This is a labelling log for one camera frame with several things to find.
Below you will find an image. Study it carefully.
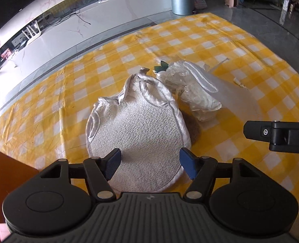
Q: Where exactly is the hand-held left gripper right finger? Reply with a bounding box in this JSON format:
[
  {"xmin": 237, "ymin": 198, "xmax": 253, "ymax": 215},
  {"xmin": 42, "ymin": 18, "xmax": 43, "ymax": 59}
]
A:
[{"xmin": 179, "ymin": 147, "xmax": 264, "ymax": 200}]

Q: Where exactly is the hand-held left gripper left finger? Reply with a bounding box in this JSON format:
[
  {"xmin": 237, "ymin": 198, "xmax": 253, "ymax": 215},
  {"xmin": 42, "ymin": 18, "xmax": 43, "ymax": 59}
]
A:
[{"xmin": 38, "ymin": 148, "xmax": 122, "ymax": 200}]

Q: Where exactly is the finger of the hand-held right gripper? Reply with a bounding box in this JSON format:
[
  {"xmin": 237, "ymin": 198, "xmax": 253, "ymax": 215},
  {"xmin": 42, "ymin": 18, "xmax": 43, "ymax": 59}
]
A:
[{"xmin": 243, "ymin": 120, "xmax": 273, "ymax": 141}]

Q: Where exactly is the small white scrap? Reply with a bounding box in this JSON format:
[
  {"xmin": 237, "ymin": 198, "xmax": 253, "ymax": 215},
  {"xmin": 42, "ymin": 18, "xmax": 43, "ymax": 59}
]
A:
[{"xmin": 233, "ymin": 77, "xmax": 249, "ymax": 88}]

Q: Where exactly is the yellow checkered tablecloth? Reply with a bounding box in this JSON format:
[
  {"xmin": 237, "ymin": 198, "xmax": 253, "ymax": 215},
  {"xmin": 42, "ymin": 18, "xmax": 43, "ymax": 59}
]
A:
[{"xmin": 0, "ymin": 13, "xmax": 299, "ymax": 209}]

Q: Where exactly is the orange tray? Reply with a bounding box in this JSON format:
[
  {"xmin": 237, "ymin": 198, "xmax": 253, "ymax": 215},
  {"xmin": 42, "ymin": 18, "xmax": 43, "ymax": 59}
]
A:
[{"xmin": 0, "ymin": 148, "xmax": 40, "ymax": 242}]

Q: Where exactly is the white standing sign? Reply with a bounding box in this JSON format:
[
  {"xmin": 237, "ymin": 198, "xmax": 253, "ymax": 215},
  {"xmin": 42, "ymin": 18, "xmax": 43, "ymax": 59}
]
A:
[{"xmin": 279, "ymin": 0, "xmax": 291, "ymax": 25}]

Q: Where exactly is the white marble television console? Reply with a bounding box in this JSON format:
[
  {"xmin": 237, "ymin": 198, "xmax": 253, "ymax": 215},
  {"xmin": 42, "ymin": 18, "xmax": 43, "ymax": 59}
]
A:
[{"xmin": 0, "ymin": 0, "xmax": 173, "ymax": 84}]

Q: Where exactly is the woven basket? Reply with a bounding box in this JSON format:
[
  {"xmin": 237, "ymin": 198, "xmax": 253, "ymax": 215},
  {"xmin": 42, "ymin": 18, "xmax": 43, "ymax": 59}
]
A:
[{"xmin": 194, "ymin": 0, "xmax": 208, "ymax": 11}]

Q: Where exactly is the pink box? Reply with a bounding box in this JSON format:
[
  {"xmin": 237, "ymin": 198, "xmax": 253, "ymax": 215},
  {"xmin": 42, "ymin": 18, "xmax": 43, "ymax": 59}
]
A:
[{"xmin": 0, "ymin": 49, "xmax": 14, "ymax": 60}]

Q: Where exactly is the white router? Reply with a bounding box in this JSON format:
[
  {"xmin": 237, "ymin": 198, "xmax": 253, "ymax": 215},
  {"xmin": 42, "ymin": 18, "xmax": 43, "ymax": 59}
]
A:
[{"xmin": 21, "ymin": 21, "xmax": 42, "ymax": 41}]

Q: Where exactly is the black cable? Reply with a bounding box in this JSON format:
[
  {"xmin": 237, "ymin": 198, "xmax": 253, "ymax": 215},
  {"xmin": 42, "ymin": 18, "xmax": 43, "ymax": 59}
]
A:
[{"xmin": 48, "ymin": 8, "xmax": 92, "ymax": 26}]

